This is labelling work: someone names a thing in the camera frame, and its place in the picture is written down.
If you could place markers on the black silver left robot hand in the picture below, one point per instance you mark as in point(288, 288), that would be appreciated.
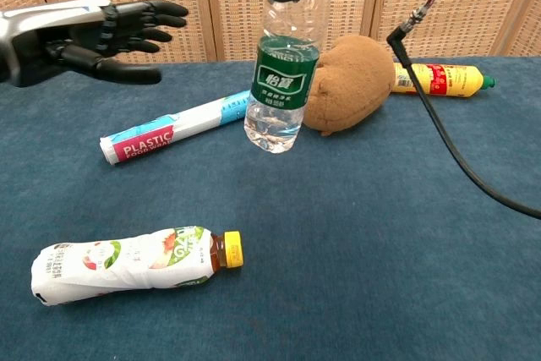
point(84, 39)

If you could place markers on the transparent green label water bottle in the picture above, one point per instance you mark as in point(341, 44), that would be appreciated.
point(279, 82)

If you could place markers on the yellow red sauce bottle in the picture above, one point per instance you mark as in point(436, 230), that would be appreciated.
point(444, 79)

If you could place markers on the tea bottle with yellow cap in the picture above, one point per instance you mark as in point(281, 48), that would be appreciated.
point(127, 264)

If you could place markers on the plastic food wrap roll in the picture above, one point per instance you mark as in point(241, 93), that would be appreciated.
point(177, 128)

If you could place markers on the brown plush toy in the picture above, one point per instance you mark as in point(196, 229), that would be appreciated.
point(351, 90)

